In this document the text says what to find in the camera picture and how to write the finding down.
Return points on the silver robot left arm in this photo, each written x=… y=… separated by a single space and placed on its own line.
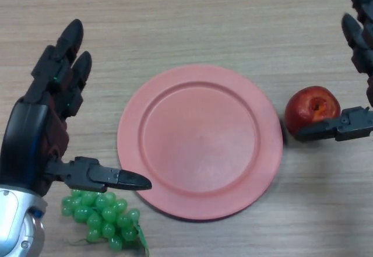
x=20 y=225

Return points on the red apple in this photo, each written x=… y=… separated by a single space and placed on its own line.
x=303 y=111

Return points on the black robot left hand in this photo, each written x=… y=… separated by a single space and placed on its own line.
x=32 y=134

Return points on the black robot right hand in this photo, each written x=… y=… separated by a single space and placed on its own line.
x=349 y=126

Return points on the pink round plate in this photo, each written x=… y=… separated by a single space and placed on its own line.
x=201 y=142

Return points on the green grape bunch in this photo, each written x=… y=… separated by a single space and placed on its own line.
x=102 y=214

